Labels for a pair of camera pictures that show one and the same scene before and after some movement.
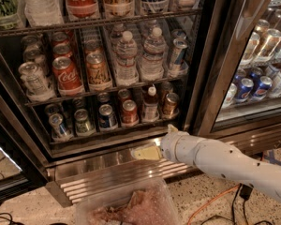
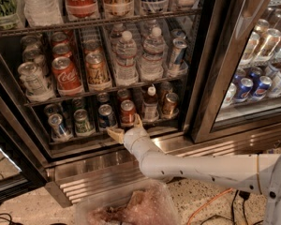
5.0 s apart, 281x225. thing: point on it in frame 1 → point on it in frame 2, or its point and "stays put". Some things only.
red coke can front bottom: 129,113 stays put
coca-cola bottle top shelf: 81,2 stays put
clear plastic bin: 150,203 stays put
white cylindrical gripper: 171,146 → 133,137
